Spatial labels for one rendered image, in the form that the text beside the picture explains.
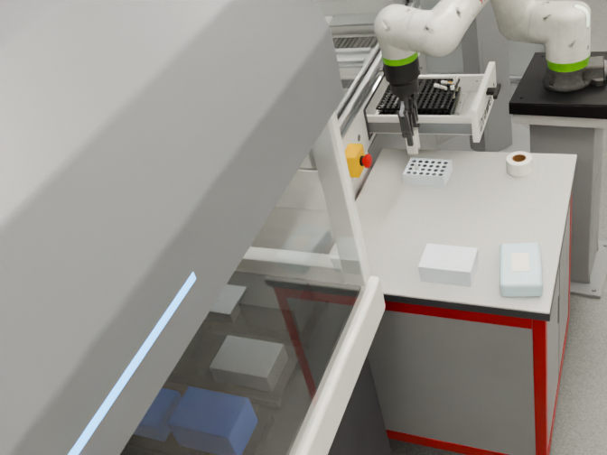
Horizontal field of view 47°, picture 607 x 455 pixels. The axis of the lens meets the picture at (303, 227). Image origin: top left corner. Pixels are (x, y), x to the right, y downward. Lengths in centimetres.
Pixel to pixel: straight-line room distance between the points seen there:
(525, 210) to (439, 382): 52
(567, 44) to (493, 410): 109
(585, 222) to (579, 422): 67
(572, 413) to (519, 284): 84
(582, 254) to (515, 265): 100
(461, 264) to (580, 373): 93
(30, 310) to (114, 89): 29
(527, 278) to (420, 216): 40
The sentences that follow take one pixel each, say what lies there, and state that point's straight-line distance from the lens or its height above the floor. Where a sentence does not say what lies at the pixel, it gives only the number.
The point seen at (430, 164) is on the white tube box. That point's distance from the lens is 209.
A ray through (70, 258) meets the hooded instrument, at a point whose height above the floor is 157.
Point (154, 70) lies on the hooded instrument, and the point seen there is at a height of 164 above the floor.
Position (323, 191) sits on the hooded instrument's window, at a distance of 128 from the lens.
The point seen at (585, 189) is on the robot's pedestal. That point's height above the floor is 46.
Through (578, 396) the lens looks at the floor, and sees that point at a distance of 249.
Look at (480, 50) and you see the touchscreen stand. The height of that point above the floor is 59.
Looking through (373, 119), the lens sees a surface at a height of 88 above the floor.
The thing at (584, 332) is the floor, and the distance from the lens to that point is 266.
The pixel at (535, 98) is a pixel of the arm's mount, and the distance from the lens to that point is 233.
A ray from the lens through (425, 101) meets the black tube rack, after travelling 219.
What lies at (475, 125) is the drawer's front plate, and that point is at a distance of 208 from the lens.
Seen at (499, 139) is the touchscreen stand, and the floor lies 10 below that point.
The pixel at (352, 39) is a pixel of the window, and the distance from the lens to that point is 211.
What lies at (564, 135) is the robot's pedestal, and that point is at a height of 66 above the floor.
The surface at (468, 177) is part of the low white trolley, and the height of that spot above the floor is 76.
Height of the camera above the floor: 199
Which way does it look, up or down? 38 degrees down
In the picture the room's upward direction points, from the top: 16 degrees counter-clockwise
